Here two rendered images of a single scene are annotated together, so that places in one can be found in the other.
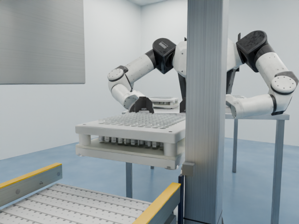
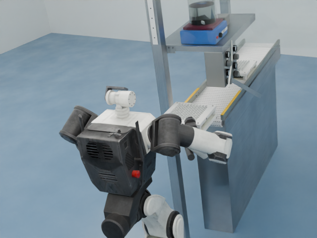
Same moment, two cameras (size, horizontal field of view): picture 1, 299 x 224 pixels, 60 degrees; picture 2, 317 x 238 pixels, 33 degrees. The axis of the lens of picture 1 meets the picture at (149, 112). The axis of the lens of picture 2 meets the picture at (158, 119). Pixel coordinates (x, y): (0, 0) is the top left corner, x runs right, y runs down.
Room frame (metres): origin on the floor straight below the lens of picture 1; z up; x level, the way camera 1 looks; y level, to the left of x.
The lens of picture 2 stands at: (3.22, 0.02, 2.21)
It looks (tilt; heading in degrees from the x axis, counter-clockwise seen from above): 25 degrees down; 184
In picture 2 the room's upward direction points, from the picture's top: 8 degrees counter-clockwise
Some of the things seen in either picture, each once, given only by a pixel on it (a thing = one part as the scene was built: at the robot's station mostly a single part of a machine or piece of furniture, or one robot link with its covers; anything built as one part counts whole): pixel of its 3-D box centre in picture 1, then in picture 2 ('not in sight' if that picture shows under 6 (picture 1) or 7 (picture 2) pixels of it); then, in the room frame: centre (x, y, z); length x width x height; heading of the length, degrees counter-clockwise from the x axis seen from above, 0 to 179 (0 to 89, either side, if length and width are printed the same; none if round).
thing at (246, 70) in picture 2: not in sight; (234, 67); (-0.10, 0.35, 0.95); 0.25 x 0.24 x 0.02; 65
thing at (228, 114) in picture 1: (196, 106); not in sight; (2.46, -0.45, 0.88); 1.50 x 1.10 x 0.04; 173
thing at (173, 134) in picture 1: (146, 124); (187, 114); (0.64, 0.01, 0.99); 0.25 x 0.24 x 0.02; 64
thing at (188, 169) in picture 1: (187, 169); not in sight; (0.44, -0.07, 0.95); 0.02 x 0.01 x 0.02; 65
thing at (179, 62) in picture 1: (208, 70); (120, 150); (1.27, -0.28, 1.15); 0.34 x 0.30 x 0.36; 65
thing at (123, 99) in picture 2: not in sight; (121, 100); (1.21, -0.25, 1.36); 0.10 x 0.07 x 0.09; 65
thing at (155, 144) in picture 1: (155, 140); not in sight; (0.55, -0.01, 0.97); 0.01 x 0.01 x 0.07
